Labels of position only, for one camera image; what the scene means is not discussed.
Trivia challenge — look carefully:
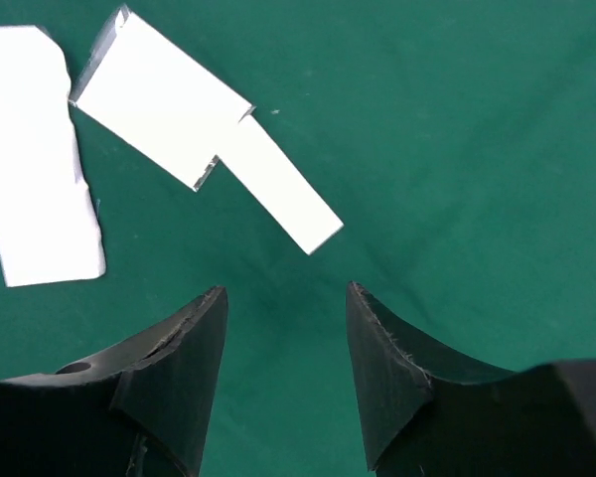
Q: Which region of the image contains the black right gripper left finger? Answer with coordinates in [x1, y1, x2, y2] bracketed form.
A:
[0, 286, 228, 476]

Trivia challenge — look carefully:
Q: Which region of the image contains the white paper strip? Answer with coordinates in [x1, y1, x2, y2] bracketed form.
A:
[219, 114, 344, 255]

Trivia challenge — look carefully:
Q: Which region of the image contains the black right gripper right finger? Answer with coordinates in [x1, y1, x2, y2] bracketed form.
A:
[346, 282, 596, 476]

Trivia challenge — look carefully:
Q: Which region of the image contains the long white blue pouch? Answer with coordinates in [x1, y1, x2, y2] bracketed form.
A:
[0, 25, 106, 287]

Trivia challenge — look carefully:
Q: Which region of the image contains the small suture needle packet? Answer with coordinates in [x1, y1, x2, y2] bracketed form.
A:
[69, 5, 254, 191]

